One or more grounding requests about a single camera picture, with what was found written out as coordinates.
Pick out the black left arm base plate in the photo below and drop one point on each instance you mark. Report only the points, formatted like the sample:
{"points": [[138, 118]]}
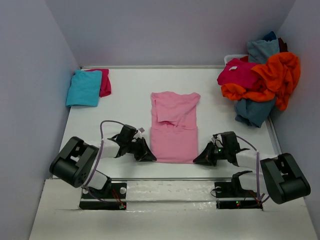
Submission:
{"points": [[113, 198]]}

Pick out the crumpled magenta t-shirt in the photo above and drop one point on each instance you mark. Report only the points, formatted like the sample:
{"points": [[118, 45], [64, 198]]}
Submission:
{"points": [[238, 71]]}

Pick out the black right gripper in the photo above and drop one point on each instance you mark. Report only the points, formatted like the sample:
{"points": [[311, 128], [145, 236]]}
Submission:
{"points": [[205, 156]]}

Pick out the dark blue t-shirt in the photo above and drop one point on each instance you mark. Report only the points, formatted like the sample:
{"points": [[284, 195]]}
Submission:
{"points": [[270, 36]]}

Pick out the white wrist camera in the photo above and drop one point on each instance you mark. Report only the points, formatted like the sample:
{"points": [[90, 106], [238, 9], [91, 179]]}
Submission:
{"points": [[139, 133], [217, 141]]}

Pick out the white laundry basket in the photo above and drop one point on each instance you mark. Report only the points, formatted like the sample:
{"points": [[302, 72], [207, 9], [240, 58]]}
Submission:
{"points": [[229, 57]]}

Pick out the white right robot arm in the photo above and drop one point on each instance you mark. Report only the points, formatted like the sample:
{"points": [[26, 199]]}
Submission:
{"points": [[275, 177]]}

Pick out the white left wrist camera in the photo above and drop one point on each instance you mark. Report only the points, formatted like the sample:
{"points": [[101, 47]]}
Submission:
{"points": [[139, 133]]}

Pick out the light pink t-shirt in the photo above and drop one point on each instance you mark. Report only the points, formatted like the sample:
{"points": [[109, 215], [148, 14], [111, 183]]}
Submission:
{"points": [[174, 131]]}

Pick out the grey-blue t-shirt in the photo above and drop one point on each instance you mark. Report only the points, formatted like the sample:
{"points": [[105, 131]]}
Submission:
{"points": [[249, 112]]}

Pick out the maroon t-shirt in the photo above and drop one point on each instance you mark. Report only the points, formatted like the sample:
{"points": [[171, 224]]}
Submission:
{"points": [[283, 46]]}

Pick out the crumpled orange t-shirt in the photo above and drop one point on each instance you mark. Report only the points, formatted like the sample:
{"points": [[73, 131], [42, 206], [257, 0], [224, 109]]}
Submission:
{"points": [[276, 79]]}

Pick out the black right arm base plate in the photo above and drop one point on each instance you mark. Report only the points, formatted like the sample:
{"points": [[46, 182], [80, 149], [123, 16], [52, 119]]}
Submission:
{"points": [[229, 198]]}

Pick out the folded magenta t-shirt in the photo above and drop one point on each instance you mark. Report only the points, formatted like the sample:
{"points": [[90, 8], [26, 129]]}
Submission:
{"points": [[105, 87]]}

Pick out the folded turquoise t-shirt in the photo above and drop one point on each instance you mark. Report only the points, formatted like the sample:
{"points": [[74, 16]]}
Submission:
{"points": [[84, 89]]}

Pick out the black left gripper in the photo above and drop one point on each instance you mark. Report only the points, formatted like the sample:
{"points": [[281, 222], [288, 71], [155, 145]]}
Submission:
{"points": [[144, 154]]}

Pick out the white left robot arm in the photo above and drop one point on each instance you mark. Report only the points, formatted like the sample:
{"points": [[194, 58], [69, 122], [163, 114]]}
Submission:
{"points": [[77, 162]]}

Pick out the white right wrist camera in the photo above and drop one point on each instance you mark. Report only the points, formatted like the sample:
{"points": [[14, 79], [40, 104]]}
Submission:
{"points": [[217, 141]]}

